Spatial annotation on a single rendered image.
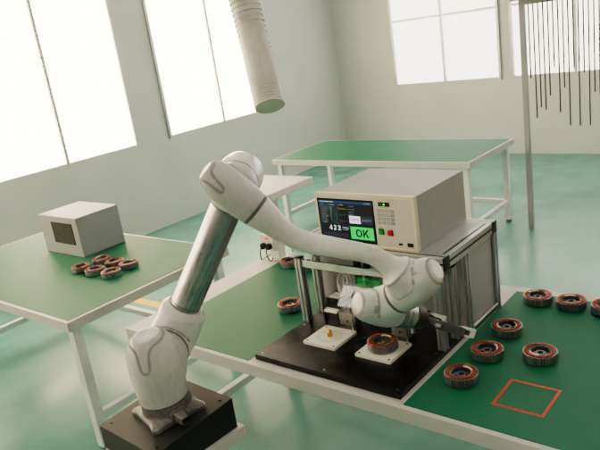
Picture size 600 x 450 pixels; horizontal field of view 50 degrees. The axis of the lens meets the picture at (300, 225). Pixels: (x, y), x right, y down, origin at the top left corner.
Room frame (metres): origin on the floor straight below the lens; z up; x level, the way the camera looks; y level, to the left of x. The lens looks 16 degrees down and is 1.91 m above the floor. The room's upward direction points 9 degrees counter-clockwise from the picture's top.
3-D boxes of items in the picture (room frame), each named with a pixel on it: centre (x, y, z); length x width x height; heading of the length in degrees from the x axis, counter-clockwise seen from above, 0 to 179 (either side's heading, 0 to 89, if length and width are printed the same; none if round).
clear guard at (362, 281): (2.09, -0.28, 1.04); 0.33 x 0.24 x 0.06; 138
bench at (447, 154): (6.01, -0.90, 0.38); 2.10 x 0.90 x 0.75; 48
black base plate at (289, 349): (2.22, -0.15, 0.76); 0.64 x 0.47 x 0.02; 48
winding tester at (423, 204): (2.44, -0.36, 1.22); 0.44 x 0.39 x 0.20; 48
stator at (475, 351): (2.01, -0.58, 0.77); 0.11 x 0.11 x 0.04
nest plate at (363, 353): (2.12, -0.23, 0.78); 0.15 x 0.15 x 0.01; 48
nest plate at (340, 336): (2.29, -0.05, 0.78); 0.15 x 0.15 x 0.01; 48
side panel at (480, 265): (2.29, -0.65, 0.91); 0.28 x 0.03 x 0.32; 138
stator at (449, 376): (1.88, -0.45, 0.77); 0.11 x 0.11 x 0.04
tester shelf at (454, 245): (2.44, -0.35, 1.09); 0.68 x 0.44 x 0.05; 48
